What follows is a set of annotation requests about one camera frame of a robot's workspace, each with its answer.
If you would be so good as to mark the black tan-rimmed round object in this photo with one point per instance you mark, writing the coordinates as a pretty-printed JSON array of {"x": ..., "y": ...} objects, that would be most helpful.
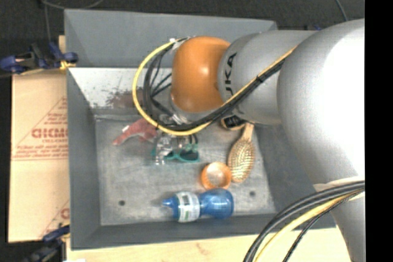
[{"x": 233, "y": 122}]

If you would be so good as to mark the grey metal bin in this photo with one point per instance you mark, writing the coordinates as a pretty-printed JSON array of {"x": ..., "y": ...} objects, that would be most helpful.
[{"x": 129, "y": 181}]

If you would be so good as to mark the golden wooden hairbrush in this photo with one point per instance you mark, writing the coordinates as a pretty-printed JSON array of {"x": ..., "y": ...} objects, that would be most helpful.
[{"x": 242, "y": 159}]

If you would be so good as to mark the brown cardboard board red print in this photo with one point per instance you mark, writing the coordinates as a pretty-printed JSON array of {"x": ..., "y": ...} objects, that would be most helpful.
[{"x": 37, "y": 181}]

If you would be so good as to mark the blue plastic bottle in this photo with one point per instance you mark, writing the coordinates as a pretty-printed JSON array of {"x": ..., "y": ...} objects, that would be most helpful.
[{"x": 215, "y": 204}]

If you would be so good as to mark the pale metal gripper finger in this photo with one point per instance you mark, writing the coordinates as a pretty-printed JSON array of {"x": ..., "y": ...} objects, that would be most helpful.
[
  {"x": 159, "y": 158},
  {"x": 162, "y": 144}
]

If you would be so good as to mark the green sunglasses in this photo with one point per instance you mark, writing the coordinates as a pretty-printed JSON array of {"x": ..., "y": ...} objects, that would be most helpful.
[{"x": 184, "y": 157}]

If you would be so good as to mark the red cloth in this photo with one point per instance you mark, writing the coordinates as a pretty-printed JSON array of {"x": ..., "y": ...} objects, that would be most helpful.
[{"x": 139, "y": 130}]

